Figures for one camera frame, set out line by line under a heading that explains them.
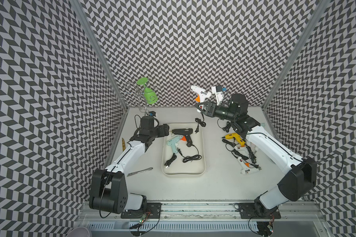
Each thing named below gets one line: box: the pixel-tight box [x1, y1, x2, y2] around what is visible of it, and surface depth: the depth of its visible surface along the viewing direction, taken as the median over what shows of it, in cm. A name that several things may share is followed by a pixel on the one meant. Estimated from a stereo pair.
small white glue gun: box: [190, 85, 212, 103], surface depth 68 cm
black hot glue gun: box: [169, 127, 193, 148], surface depth 103 cm
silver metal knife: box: [126, 166, 154, 177], surface depth 91 cm
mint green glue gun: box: [167, 135, 182, 154], surface depth 98 cm
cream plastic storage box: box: [161, 122, 207, 176], surface depth 95 cm
